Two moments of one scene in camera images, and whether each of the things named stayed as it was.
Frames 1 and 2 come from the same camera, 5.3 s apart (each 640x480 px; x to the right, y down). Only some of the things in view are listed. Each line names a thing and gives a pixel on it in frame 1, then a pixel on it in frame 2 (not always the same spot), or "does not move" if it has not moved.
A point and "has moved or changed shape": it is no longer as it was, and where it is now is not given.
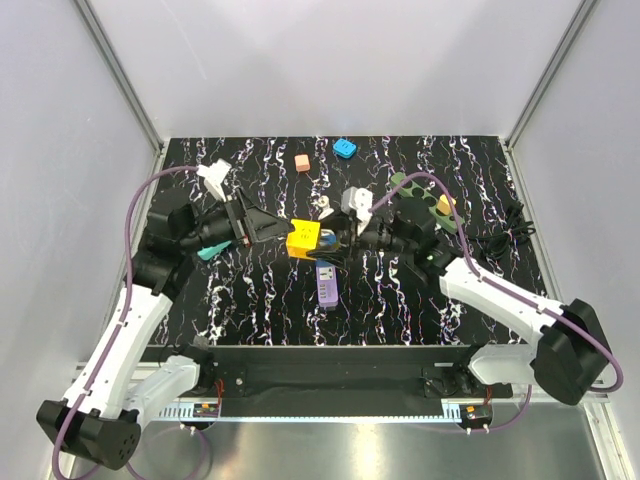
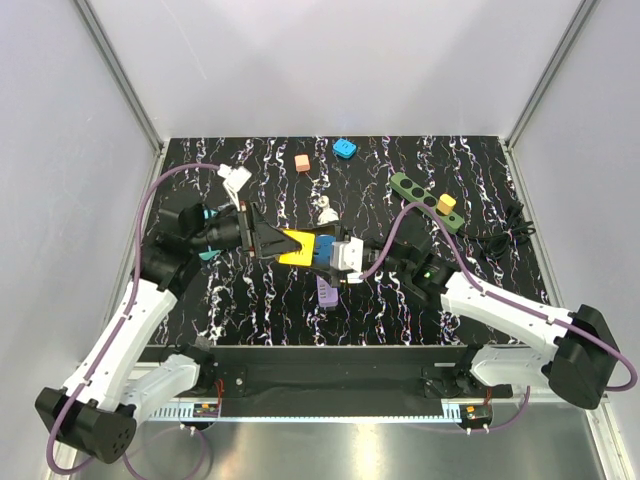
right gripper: (348, 223) to (333, 276)
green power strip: (447, 222) does not move
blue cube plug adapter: (328, 238) does not move
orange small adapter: (443, 206) does not move
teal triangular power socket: (208, 252) does not move
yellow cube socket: (304, 238) has moved or changed shape
